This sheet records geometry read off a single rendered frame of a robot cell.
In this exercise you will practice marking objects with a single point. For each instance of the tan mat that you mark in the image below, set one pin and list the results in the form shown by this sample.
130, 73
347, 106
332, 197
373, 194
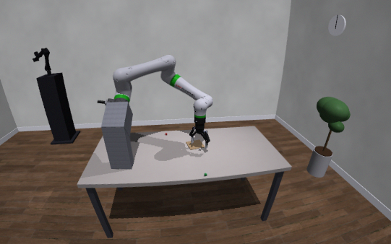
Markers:
196, 145

